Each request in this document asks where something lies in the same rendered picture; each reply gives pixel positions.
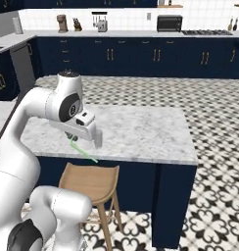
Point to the navy corner cupboard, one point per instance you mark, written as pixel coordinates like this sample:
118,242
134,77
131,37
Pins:
4,76

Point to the tan bottle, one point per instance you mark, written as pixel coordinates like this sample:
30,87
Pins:
230,25

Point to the black hob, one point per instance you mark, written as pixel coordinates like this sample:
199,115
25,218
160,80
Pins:
206,32

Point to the dark brown figurine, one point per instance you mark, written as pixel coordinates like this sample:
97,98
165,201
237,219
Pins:
77,25

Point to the navy dining counter base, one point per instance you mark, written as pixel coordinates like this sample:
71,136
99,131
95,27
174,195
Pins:
170,202

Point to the rail with hanging tools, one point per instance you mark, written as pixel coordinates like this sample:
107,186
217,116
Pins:
96,18

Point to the green straw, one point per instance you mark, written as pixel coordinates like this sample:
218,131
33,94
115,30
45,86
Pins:
82,153

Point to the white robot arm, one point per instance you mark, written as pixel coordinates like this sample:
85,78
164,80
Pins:
20,163

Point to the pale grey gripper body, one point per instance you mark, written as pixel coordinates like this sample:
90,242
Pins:
79,130

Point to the navy cupboard run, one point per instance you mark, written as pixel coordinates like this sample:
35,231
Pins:
75,3
134,57

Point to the navy lower cupboard run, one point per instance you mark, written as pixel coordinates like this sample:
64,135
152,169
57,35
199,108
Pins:
134,57

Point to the grey dishwasher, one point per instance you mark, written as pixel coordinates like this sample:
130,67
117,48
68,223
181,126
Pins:
23,67

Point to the black toaster oven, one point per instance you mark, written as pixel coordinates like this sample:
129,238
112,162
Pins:
169,23

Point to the silver toaster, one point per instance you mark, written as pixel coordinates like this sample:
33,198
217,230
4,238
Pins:
102,26

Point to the dark bottle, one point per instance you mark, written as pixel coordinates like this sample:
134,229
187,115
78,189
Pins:
235,25

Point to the navy upper cupboard run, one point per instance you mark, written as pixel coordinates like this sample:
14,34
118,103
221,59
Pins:
75,3

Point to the grey wall socket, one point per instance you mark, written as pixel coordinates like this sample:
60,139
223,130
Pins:
149,16

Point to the wooden stool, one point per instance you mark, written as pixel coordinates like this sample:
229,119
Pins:
92,183

